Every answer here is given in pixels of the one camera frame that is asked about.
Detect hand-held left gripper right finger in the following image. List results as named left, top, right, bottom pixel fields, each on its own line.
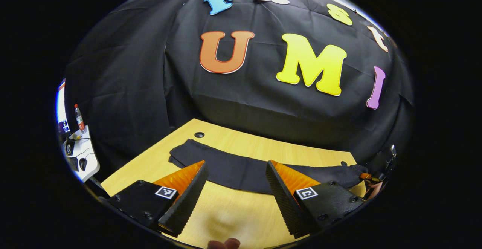
left=265, top=160, right=366, bottom=239

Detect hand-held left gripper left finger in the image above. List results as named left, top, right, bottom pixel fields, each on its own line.
left=107, top=160, right=209, bottom=237

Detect black jeans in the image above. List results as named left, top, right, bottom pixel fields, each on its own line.
left=168, top=139, right=372, bottom=195

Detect black backdrop cloth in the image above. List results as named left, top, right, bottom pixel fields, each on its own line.
left=64, top=0, right=415, bottom=167

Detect white side table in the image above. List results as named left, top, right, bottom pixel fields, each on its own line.
left=60, top=125, right=101, bottom=183

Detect red-capped plastic bottle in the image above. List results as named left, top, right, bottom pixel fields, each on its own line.
left=74, top=104, right=86, bottom=133

